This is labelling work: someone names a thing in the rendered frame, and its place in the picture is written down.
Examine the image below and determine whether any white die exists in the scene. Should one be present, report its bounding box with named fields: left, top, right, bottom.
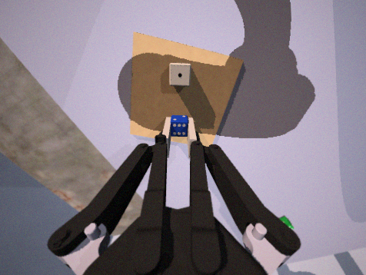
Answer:
left=169, top=63, right=191, bottom=87

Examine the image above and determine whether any tan flat mat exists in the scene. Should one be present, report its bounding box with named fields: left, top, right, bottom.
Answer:
left=130, top=32, right=244, bottom=147

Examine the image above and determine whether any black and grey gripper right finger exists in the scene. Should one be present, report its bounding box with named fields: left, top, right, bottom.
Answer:
left=187, top=118, right=301, bottom=275

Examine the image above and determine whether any blue die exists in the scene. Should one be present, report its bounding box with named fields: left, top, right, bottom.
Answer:
left=171, top=115, right=188, bottom=137

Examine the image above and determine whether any green die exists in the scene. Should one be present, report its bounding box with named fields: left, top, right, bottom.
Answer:
left=280, top=217, right=294, bottom=229

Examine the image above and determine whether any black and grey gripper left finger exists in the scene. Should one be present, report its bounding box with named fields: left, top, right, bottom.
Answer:
left=47, top=117, right=171, bottom=275

